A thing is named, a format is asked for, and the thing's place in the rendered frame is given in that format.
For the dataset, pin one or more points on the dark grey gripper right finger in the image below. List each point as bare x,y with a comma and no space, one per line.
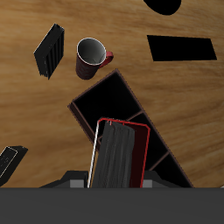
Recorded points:
151,176

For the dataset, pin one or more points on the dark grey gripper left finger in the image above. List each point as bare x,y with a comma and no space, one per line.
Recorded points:
74,177

